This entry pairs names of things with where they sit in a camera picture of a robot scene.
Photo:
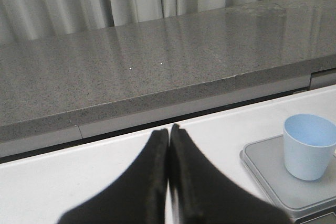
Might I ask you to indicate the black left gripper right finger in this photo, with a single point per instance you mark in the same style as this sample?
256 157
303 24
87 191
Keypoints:
202 194

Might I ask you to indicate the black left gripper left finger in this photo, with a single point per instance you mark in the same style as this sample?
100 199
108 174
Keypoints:
137 196

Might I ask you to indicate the grey digital kitchen scale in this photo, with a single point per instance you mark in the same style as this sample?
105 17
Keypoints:
303 201

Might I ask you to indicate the light blue plastic cup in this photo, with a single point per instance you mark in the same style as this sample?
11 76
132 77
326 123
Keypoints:
309 144

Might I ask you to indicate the grey stone counter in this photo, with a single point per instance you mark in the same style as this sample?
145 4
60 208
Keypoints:
58 90

